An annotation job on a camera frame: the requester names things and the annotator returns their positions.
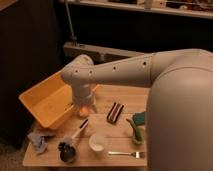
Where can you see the white paper cup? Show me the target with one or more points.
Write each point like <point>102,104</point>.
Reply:
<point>97,142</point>

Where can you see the brown striped chocolate bar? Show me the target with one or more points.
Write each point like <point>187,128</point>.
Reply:
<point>114,113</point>

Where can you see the grey metal shelf beam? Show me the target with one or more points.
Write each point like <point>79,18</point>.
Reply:
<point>98,53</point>

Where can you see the crumpled grey cloth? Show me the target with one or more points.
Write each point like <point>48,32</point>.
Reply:
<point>38,140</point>

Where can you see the green toy in bowl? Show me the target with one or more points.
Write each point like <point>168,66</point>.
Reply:
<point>138,136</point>

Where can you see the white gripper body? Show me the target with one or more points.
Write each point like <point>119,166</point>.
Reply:
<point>82,95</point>

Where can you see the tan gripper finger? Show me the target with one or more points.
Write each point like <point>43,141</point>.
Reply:
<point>93,108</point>
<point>76,110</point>

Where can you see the small orange ball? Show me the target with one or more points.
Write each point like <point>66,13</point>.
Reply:
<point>83,112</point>

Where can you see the teal sponge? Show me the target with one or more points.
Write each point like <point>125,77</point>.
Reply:
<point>139,118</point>

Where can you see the silver metal fork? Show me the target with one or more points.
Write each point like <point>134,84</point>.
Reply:
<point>137,155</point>

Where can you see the yellow plastic bin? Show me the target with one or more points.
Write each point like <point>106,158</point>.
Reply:
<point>49,102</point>

